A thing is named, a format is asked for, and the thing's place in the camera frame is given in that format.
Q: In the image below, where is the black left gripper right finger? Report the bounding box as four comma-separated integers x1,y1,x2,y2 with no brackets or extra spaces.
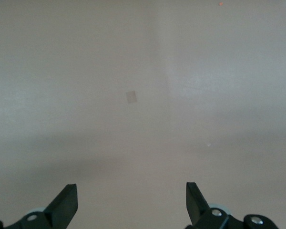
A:
185,182,280,229

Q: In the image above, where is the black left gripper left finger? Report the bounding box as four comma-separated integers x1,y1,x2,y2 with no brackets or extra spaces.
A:
0,183,78,229

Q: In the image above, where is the faint brown square tape patch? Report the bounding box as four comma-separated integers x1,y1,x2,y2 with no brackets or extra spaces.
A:
125,90,138,105

